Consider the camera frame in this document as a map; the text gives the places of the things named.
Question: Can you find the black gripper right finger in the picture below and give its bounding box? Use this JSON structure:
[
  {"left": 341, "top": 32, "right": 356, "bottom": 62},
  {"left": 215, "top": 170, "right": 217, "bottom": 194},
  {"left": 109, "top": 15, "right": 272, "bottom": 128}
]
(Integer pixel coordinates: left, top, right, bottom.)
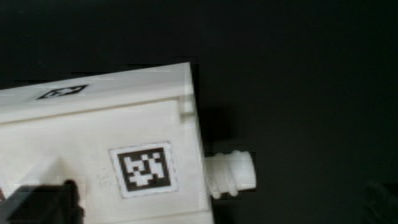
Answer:
[{"left": 361, "top": 182, "right": 398, "bottom": 224}]

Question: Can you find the white door panel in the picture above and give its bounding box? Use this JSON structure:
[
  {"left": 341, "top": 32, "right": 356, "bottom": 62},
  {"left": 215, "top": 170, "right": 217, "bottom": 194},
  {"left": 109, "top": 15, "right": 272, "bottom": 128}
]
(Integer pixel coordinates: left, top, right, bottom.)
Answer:
[{"left": 0, "top": 63, "right": 256, "bottom": 224}]

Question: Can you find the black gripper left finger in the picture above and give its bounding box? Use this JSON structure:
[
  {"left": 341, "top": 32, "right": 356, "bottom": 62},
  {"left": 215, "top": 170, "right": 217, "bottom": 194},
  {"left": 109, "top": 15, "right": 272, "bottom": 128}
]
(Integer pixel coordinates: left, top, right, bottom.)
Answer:
[{"left": 0, "top": 180, "right": 84, "bottom": 224}]

